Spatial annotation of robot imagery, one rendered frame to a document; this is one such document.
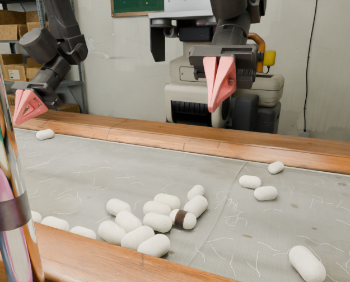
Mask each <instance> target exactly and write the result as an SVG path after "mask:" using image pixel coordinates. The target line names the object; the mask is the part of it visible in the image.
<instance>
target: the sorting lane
mask: <svg viewBox="0 0 350 282"><path fill-rule="evenodd" d="M14 130H15V136H16V141H17V146H18V151H19V155H20V160H21V166H22V170H23V174H24V179H25V185H26V190H27V195H28V198H29V204H30V209H31V210H32V211H34V212H37V213H39V214H40V215H41V221H42V220H43V219H44V218H46V217H49V216H52V217H56V218H58V219H63V220H65V221H66V222H67V223H68V225H69V232H70V230H71V229H72V228H73V227H76V226H81V227H84V228H87V229H90V230H92V231H94V232H95V234H96V240H99V241H103V242H106V241H105V240H103V239H102V238H101V237H100V236H99V233H98V228H99V226H100V224H101V223H102V222H104V221H108V220H109V221H112V222H114V223H115V224H116V222H115V218H116V216H115V215H113V214H110V213H109V212H108V211H107V208H106V205H107V203H108V201H109V200H111V199H119V200H121V201H123V202H126V203H128V204H129V206H130V208H131V213H132V214H133V215H134V216H136V217H137V218H138V219H139V220H140V221H141V223H142V226H143V225H144V224H143V218H144V216H145V214H144V212H143V207H144V205H145V203H146V202H148V201H153V200H154V198H155V196H156V195H157V194H160V193H163V194H168V195H172V196H176V197H177V198H179V200H180V203H181V204H180V208H179V209H181V210H184V206H185V204H186V203H187V202H189V200H188V197H187V195H188V192H189V191H190V190H191V189H192V188H193V187H194V186H195V185H201V186H202V187H203V188H204V195H203V197H205V198H206V199H207V202H208V206H207V209H206V210H205V211H204V212H203V213H202V214H201V215H200V216H199V217H197V218H196V220H197V222H196V225H195V226H194V228H192V229H184V228H180V227H177V226H175V225H172V227H171V229H170V230H169V231H168V232H165V233H162V232H159V231H154V230H153V231H154V234H155V235H157V234H164V235H165V236H167V237H168V239H169V241H170V248H169V250H168V252H167V253H166V254H164V255H163V256H161V257H160V258H161V259H164V260H168V261H172V262H175V263H179V264H182V265H185V266H189V267H193V268H196V269H200V270H203V271H206V272H210V273H213V274H217V275H220V276H224V277H227V278H230V279H234V280H238V281H241V282H306V281H305V280H304V279H303V277H302V276H301V275H300V273H299V272H298V271H297V270H296V269H295V267H294V266H293V265H292V264H291V262H290V260H289V256H288V255H289V252H290V250H291V248H292V247H294V246H305V247H306V248H308V249H309V250H310V251H311V252H312V254H313V255H314V256H315V257H316V258H317V259H318V260H319V261H320V262H321V263H322V264H323V265H324V267H325V270H326V278H325V280H324V281H323V282H350V175H342V174H337V173H330V172H322V171H314V170H306V169H301V168H294V167H286V166H284V169H283V170H282V171H280V172H278V173H275V174H273V173H270V172H269V170H268V167H269V165H270V164H266V163H259V162H251V161H243V160H239V159H231V158H223V157H215V156H208V155H203V154H195V153H188V152H180V151H172V150H168V149H160V148H152V147H145V146H140V145H132V144H124V143H117V142H109V141H104V140H97V139H89V138H81V137H74V136H69V135H61V134H54V136H53V137H52V138H49V139H44V140H39V139H38V138H37V137H36V133H37V132H38V131H33V130H26V129H18V128H14ZM244 175H247V176H256V177H258V178H260V180H261V182H262V183H261V186H260V187H265V186H273V187H275V188H276V189H277V192H278V194H277V197H276V198H275V199H272V200H262V201H261V200H258V199H256V198H255V196H254V191H255V189H253V188H248V187H242V186H241V185H240V183H239V179H240V177H241V176H244ZM106 243H108V242H106Z"/></svg>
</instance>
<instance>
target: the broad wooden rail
mask: <svg viewBox="0 0 350 282"><path fill-rule="evenodd" d="M10 111H11V116H12V122H13V117H14V113H15V106H10ZM13 127H14V128H18V129H26V130H33V131H42V130H47V129H51V130H52V131H53V132H54V134H61V135H69V136H74V137H81V138H89V139H97V140H104V141H109V142H117V143H124V144H132V145H140V146H145V147H152V148H160V149H168V150H172V151H180V152H188V153H195V154H203V155H208V156H215V157H223V158H231V159H239V160H243V161H251V162H259V163H266V164H272V163H274V162H277V161H280V162H282V163H283V164H284V166H286V167H294V168H301V169H306V170H314V171H322V172H330V173H337V174H342V175H350V142H345V141H338V140H328V139H318V138H307V137H297V136H291V135H280V134H270V133H260V132H254V131H243V130H233V129H222V128H212V127H206V126H196V125H185V124H175V123H165V122H159V121H148V120H138V119H127V118H122V117H111V116H101V115H90V114H80V113H73V112H64V111H53V110H48V111H47V112H45V113H42V114H40V115H38V116H36V117H34V118H32V119H30V120H28V121H26V122H24V123H22V124H21V125H16V124H15V123H14V122H13Z"/></svg>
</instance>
